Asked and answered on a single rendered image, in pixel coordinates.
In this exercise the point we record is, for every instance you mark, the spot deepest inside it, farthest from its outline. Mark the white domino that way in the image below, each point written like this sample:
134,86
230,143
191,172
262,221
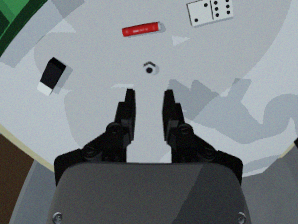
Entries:
204,11

